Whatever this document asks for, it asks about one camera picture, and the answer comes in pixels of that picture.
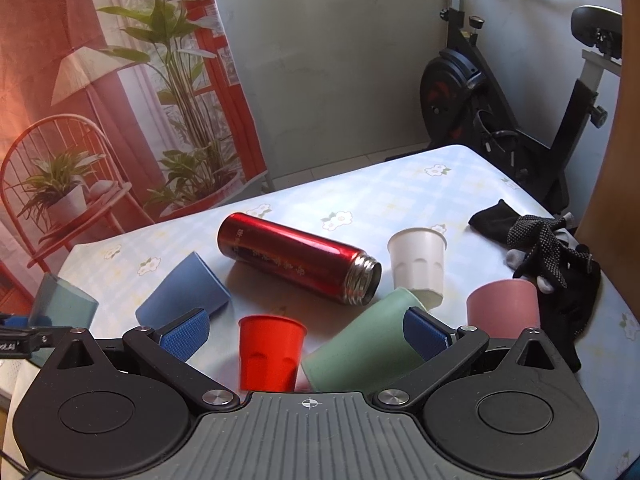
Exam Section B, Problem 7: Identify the blue cup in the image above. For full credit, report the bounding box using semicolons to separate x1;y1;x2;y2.
136;252;231;328

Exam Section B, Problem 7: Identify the light green cup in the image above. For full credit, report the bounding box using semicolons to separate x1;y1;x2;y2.
302;287;425;394

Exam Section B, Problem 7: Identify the pink cup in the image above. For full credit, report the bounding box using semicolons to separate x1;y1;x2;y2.
466;278;540;339

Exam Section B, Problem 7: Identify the white plastic cup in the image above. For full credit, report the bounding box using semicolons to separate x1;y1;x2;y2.
387;228;447;310

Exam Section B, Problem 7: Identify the red plastic cup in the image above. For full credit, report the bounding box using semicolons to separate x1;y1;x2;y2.
239;314;307;392

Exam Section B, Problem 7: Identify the teal translucent cup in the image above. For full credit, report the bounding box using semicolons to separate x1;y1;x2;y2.
28;273;99;328

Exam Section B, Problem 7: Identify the checked floral tablecloth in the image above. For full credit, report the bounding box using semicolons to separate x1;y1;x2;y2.
3;143;640;480

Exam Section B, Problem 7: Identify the red metal thermos bottle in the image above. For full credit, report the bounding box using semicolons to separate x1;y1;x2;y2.
217;212;382;307

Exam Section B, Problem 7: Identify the black dotted glove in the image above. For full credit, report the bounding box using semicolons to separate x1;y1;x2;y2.
469;200;601;373

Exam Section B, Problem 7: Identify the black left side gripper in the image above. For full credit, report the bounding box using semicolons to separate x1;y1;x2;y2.
0;313;72;360

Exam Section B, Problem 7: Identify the brown wooden panel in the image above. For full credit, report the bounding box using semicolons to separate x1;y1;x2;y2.
577;0;639;314

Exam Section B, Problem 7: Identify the black exercise bike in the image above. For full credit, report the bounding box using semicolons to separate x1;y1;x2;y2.
384;0;624;217

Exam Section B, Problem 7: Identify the printed room scene tapestry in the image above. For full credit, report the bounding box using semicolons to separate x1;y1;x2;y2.
1;0;269;315

